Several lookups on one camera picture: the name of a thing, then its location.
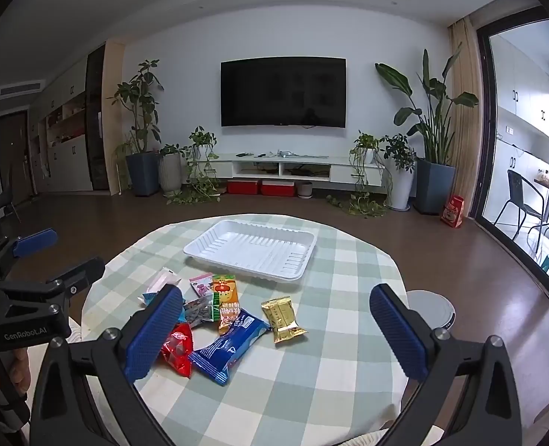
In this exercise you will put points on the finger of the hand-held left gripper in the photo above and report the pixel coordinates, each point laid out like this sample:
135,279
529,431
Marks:
35,242
81,273

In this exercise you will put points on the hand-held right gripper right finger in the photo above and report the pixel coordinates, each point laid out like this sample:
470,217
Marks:
397,339

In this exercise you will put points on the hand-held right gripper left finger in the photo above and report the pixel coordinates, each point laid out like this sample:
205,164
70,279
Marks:
156,334

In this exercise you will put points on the red snack packet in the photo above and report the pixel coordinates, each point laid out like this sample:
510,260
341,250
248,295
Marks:
179,347

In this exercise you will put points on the light blue snack packet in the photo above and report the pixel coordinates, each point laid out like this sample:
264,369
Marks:
148,298

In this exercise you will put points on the orange snack packet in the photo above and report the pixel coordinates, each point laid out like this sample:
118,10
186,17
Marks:
225,301

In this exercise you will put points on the gold snack packet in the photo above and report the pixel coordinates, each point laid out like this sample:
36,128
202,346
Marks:
282,320

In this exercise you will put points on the white plastic tray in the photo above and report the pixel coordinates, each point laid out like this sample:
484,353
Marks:
251,247

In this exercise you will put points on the white round stool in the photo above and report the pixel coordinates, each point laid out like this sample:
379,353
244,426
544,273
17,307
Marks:
435,309

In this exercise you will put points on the grey black snack packet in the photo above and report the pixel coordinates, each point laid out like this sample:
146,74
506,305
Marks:
199,310

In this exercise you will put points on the black folding chair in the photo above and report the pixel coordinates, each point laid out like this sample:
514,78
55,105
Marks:
2,202

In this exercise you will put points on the white pink snack packet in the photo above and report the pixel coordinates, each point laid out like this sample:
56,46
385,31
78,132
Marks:
165,278

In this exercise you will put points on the white storage cabinet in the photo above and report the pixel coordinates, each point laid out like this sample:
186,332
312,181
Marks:
72,160

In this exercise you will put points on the dark wooden door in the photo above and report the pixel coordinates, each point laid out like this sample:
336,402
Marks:
12,148

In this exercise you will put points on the tall tree in blue pot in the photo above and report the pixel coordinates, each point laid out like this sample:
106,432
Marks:
142,172

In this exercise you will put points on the plant in ribbed grey pot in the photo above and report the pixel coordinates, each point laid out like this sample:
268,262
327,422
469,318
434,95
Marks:
170,173

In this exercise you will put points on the red paper bag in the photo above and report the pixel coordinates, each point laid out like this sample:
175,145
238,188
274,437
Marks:
453,211

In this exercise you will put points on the bushy plant in white pot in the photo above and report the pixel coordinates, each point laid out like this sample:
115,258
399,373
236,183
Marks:
401,190

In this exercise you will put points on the large-leaf plant in blue pot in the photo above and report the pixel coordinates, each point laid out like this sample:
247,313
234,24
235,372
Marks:
435,186

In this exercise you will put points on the white television cabinet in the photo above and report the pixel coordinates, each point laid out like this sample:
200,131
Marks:
344,173

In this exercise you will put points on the small white empty pot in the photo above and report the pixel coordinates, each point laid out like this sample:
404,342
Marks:
304,190

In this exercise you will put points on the trailing ivy plant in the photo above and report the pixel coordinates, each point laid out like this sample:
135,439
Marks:
202,141
365,141

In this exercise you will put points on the black metal chair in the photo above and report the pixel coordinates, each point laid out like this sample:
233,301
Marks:
518,190

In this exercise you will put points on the black set-top box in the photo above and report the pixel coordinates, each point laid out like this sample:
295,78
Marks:
301,171

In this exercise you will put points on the small light blue gadget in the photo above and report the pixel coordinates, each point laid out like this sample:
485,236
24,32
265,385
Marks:
284,153

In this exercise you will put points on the white balcony cabinets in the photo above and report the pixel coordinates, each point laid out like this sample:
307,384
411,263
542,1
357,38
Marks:
521,97

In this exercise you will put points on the beige curtain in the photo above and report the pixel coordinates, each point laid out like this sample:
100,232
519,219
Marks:
465,69

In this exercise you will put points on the wall air vent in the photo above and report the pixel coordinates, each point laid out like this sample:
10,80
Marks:
19,88

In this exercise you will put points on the black sliding door frame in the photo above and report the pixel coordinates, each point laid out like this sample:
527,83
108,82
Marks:
483,125

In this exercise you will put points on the black wall television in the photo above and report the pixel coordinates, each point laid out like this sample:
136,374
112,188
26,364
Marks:
284,93

